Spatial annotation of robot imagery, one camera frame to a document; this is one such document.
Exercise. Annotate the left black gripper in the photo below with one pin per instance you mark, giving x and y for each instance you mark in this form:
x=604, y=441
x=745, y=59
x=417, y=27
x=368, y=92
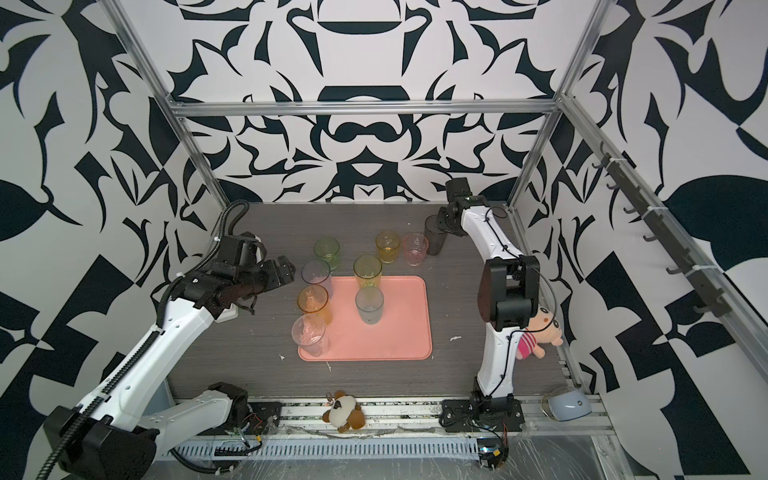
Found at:
x=274, y=277

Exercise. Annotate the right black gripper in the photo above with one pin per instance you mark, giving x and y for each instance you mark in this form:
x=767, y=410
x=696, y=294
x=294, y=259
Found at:
x=456, y=232

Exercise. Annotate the dark grey glass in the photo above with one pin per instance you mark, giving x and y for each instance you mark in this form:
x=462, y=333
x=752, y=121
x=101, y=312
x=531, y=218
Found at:
x=435, y=236

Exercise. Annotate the blue translucent glass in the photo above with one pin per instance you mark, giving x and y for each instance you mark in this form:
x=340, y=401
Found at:
x=318, y=272

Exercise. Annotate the orange translucent glass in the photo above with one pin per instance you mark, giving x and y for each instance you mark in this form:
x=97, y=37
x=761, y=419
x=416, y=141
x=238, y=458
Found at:
x=315, y=300

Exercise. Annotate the clear glass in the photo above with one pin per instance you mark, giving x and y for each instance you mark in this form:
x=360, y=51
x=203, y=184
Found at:
x=309, y=333

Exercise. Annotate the short green glass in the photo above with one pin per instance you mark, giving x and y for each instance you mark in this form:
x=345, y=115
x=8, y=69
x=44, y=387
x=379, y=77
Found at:
x=328, y=250

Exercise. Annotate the tall green glass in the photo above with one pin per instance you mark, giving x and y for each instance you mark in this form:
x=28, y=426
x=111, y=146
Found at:
x=368, y=270

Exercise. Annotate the teal translucent glass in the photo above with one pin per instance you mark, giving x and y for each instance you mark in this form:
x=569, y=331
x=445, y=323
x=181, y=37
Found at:
x=369, y=302

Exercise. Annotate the pink rectangular tray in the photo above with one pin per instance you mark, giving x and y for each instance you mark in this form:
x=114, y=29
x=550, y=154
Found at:
x=402, y=333

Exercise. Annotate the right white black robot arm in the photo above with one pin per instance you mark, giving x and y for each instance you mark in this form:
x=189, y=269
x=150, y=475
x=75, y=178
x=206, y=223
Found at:
x=508, y=293

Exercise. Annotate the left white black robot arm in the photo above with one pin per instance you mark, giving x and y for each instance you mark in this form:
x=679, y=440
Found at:
x=109, y=434

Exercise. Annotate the white box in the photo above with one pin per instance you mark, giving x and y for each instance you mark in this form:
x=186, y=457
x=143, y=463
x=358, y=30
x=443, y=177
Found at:
x=228, y=314

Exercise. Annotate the pink glass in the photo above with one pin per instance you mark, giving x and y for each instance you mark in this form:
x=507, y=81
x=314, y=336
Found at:
x=414, y=248

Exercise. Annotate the yellow glass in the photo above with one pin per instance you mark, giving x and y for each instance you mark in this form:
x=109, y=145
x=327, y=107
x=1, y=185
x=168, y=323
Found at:
x=388, y=246

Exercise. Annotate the pink pig plush toy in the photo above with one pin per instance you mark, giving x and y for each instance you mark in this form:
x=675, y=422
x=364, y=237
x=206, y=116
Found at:
x=543, y=329

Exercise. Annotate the brown white plush toy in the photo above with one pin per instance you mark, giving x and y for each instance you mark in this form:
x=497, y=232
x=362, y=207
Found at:
x=344, y=413

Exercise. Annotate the light blue computer mouse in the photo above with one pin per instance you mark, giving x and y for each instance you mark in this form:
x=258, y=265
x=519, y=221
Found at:
x=566, y=404

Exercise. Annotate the green lit circuit board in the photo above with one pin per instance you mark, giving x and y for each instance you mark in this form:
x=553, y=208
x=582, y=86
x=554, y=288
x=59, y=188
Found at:
x=492, y=453

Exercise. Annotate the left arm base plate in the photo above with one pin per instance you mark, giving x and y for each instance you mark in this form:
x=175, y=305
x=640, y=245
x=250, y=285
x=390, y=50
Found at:
x=257, y=418

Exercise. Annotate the white cable duct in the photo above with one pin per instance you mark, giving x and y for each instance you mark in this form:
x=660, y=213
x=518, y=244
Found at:
x=459, y=448

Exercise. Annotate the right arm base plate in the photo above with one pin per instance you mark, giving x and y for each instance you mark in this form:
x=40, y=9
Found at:
x=496, y=414

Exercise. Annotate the black hook rail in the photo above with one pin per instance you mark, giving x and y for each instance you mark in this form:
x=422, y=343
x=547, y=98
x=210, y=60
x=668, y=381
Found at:
x=667, y=231

